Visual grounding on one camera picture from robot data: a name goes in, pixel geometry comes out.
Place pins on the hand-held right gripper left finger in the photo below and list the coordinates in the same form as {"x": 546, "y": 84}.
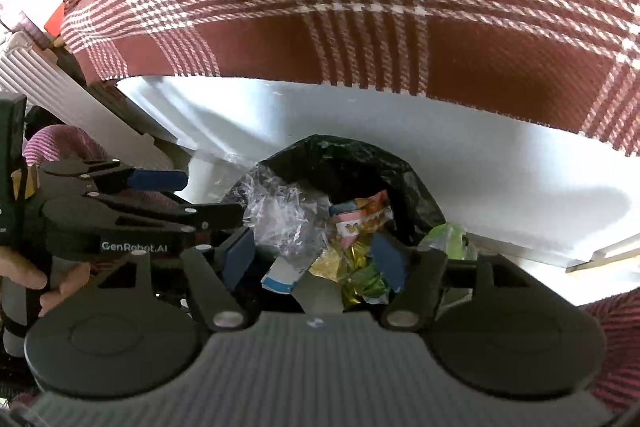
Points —
{"x": 240, "y": 259}

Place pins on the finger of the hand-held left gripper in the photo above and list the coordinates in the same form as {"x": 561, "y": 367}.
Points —
{"x": 155, "y": 180}
{"x": 220, "y": 216}

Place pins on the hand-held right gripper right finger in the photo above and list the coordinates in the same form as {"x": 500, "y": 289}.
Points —
{"x": 389, "y": 263}

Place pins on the white blue carton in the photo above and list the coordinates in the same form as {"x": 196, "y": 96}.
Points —
{"x": 282, "y": 279}

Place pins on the colourful snack wrapper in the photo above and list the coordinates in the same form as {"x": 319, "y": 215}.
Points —
{"x": 362, "y": 217}

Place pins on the gold snack wrapper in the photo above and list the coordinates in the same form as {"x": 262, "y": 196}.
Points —
{"x": 332, "y": 264}

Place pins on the clear plastic bag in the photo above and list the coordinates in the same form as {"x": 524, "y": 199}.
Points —
{"x": 285, "y": 217}

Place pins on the green snack wrapper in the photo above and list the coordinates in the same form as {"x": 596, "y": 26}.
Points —
{"x": 450, "y": 239}

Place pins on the trash bin with black bag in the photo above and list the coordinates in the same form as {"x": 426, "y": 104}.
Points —
{"x": 350, "y": 167}

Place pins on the person's left hand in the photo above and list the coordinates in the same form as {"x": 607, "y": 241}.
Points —
{"x": 20, "y": 269}

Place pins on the pink striped clothing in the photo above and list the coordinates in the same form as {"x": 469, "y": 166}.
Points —
{"x": 55, "y": 139}
{"x": 620, "y": 347}

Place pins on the white ribbed radiator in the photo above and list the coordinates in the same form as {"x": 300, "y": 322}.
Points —
{"x": 60, "y": 87}

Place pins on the white furniture panel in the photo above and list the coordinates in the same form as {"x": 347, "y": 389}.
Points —
{"x": 500, "y": 187}

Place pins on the wooden strip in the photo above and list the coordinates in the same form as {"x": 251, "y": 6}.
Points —
{"x": 610, "y": 257}

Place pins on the red white plaid blanket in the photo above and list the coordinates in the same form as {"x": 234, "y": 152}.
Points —
{"x": 400, "y": 7}

